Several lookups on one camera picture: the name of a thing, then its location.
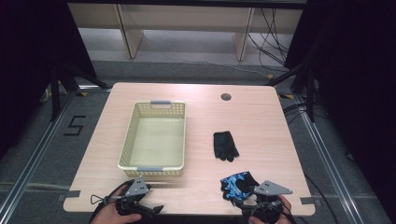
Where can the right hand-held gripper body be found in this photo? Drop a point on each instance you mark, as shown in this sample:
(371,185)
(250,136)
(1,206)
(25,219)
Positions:
(271,188)

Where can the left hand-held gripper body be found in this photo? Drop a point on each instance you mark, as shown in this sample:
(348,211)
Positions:
(136,188)

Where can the blue patterned glove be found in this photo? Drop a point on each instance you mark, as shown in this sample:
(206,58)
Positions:
(232,183)

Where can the black glove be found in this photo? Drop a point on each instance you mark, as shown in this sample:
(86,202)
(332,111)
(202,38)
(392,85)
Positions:
(223,145)

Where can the yellow plastic basket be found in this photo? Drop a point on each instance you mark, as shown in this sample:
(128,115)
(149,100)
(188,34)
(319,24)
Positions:
(155,138)

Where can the person's right hand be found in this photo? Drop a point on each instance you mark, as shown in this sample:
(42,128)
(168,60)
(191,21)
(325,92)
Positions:
(287,211)

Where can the person's left hand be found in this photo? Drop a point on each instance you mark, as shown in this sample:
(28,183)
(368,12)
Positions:
(107,213)

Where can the grey tape strip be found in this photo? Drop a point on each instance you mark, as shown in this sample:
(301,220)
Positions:
(72,194)
(308,200)

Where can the yellow black floor marker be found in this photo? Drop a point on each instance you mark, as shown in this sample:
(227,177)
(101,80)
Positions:
(287,96)
(82,93)

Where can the black metal stand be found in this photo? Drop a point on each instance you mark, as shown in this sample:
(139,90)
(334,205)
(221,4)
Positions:
(56,93)
(309,93)

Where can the black curtain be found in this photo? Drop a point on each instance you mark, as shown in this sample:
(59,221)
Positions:
(358,77)
(28,62)

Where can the light wooden shelf unit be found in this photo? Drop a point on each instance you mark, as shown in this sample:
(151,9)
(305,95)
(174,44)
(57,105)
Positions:
(186,21)

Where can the metal floor rail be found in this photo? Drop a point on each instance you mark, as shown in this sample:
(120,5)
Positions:
(330,168)
(34,155)

